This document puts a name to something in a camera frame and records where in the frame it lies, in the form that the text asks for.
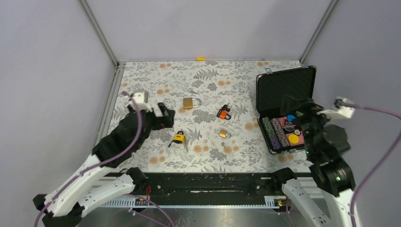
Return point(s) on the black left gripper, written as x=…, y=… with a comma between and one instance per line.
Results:
x=166, y=121

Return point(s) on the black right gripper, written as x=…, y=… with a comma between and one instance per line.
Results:
x=290, y=104

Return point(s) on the yellow black padlock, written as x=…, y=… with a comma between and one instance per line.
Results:
x=179, y=138

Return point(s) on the orange padlock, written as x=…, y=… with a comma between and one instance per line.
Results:
x=223, y=114

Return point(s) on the small brass padlock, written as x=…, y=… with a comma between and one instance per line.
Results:
x=225, y=134

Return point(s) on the black keys bunch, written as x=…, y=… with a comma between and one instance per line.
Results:
x=225, y=108

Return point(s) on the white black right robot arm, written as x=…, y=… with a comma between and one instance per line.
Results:
x=324, y=145

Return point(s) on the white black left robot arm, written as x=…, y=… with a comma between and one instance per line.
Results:
x=71, y=202

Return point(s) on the blue poker chip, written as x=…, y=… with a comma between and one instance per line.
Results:
x=290, y=118

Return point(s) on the black poker chip case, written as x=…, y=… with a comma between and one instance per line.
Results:
x=270, y=89

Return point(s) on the yellow poker chip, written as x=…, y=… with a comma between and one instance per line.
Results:
x=293, y=139

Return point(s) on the floral patterned mat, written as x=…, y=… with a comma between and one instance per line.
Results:
x=215, y=83

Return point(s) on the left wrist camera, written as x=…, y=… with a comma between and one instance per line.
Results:
x=138, y=100

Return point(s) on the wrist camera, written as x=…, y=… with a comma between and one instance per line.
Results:
x=339, y=110
x=138, y=100

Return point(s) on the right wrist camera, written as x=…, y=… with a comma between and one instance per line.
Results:
x=339, y=110

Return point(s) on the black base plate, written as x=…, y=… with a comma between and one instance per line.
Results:
x=179, y=186

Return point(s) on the white slotted cable duct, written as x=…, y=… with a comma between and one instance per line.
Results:
x=263, y=202

